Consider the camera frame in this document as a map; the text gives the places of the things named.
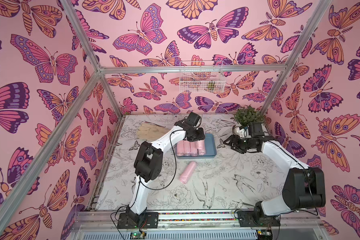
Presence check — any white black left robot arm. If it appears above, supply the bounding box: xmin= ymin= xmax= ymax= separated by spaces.
xmin=126 ymin=112 xmax=205 ymax=226

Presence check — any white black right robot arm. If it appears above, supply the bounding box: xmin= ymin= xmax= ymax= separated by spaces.
xmin=223 ymin=123 xmax=326 ymax=227

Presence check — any blue plastic storage box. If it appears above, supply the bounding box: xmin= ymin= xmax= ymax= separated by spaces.
xmin=176 ymin=133 xmax=217 ymax=160

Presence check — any green plant in white pot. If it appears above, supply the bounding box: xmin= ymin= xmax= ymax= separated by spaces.
xmin=233 ymin=106 xmax=264 ymax=138

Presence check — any cream work glove red cuff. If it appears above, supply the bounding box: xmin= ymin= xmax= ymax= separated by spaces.
xmin=137 ymin=122 xmax=170 ymax=143

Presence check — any white wire wall basket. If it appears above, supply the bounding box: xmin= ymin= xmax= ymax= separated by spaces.
xmin=178 ymin=61 xmax=226 ymax=94

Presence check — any aluminium frame top bar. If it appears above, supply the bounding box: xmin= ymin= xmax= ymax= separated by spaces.
xmin=100 ymin=65 xmax=287 ymax=74

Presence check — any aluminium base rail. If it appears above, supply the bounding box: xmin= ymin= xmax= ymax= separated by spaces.
xmin=73 ymin=209 xmax=322 ymax=230

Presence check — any aluminium frame post right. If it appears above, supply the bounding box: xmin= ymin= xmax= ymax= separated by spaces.
xmin=260 ymin=0 xmax=332 ymax=115

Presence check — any aluminium frame post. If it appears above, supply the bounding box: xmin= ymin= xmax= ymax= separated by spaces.
xmin=61 ymin=1 xmax=123 ymax=118
xmin=260 ymin=0 xmax=332 ymax=115

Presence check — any aluminium frame post left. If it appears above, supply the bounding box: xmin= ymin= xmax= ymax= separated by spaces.
xmin=61 ymin=1 xmax=123 ymax=118

